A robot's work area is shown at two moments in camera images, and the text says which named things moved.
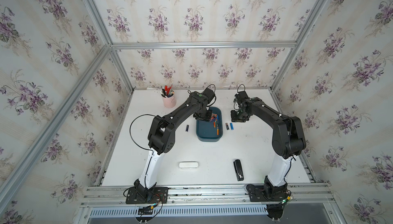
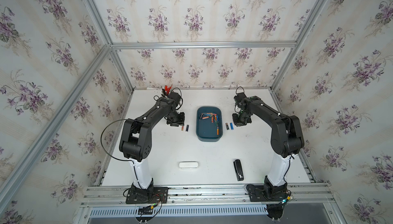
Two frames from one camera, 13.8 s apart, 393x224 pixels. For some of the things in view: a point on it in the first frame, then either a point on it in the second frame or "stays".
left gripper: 208,118 to 181,120
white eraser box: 188,165 stays
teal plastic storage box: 211,131 stays
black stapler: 238,170 stays
